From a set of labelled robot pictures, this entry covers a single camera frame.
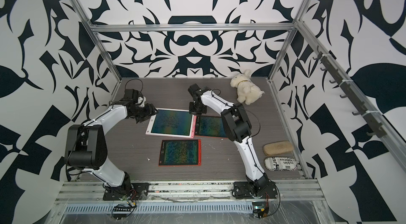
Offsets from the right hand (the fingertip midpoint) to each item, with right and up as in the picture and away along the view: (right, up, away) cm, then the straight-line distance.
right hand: (193, 110), depth 100 cm
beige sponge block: (+46, -18, -15) cm, 51 cm away
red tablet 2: (-8, -21, -14) cm, 27 cm away
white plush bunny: (+34, +12, -1) cm, 36 cm away
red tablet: (+11, -9, -3) cm, 14 cm away
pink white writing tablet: (-12, -7, -3) cm, 14 cm away
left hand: (-23, 0, -6) cm, 24 cm away
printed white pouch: (+45, -24, -20) cm, 55 cm away
